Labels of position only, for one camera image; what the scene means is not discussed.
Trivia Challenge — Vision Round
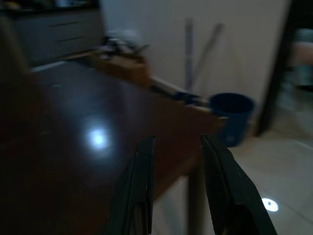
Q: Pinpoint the blue plastic bucket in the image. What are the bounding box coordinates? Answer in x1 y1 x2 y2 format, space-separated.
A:
209 92 255 148

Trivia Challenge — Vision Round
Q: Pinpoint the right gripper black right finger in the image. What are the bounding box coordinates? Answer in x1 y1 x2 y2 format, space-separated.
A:
201 134 278 235

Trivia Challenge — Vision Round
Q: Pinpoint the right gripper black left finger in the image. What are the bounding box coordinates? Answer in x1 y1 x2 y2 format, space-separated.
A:
105 136 157 235

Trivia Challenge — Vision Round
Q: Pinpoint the pile of clutter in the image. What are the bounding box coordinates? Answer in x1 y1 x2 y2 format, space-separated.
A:
102 29 150 57

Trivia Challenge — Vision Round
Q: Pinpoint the brown cardboard box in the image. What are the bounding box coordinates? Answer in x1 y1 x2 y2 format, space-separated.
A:
94 47 151 84

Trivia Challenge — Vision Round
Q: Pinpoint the blue mop handle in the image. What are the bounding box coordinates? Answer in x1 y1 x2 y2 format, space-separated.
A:
184 18 194 92

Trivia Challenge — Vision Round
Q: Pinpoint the dark door frame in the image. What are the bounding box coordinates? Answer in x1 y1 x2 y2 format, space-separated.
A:
256 0 298 137

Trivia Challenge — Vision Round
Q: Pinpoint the grey drawer cabinet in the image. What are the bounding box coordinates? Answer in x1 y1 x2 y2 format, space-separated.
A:
14 9 106 67

